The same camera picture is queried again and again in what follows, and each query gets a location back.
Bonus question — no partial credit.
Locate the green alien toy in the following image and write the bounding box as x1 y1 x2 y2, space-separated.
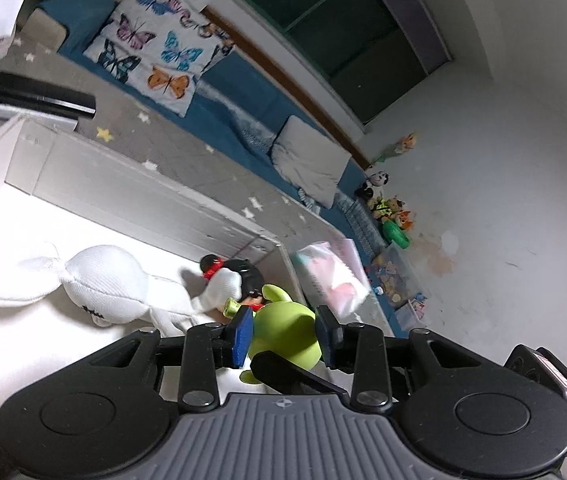
248 284 321 372

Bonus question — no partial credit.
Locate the black-haired doll figurine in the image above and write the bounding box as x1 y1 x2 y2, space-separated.
192 254 266 314

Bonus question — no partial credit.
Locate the white sock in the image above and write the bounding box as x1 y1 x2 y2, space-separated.
0 245 242 337

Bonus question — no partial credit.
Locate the pastel tissue pack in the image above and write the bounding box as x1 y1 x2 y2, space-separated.
291 238 371 321

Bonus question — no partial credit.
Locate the clear toy bin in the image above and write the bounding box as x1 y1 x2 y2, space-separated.
369 245 428 332

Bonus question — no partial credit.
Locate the orange plush toy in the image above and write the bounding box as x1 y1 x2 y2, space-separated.
367 196 415 231

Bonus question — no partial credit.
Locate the black white plush toy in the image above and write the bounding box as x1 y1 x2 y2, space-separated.
355 171 389 202

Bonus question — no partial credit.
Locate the right gripper device corner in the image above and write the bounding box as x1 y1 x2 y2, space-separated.
502 342 567 441

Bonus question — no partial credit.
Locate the grey cushion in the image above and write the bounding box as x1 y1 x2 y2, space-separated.
270 115 351 209

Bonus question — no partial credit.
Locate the grey cardboard box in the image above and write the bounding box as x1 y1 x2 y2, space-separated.
0 118 303 402

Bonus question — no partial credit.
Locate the blue sofa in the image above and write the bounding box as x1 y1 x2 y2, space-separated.
36 0 415 311

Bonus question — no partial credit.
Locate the butterfly print pillow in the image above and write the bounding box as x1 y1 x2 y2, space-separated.
84 0 234 117

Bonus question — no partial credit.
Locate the black flat box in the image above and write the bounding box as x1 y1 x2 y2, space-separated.
0 72 97 119

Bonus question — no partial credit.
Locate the small toy on wall floor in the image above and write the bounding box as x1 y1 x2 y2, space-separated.
376 132 417 162

